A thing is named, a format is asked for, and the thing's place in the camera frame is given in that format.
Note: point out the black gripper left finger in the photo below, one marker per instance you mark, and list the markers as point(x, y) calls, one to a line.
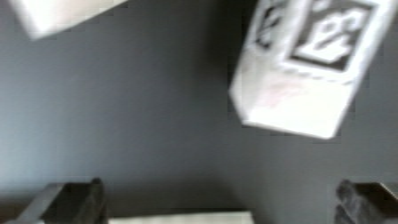
point(70, 203)

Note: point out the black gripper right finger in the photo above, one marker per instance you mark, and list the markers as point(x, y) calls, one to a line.
point(368, 203)

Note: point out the white table leg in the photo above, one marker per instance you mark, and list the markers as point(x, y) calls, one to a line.
point(311, 42)

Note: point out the white square tabletop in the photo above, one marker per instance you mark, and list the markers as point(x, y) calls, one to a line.
point(49, 16)

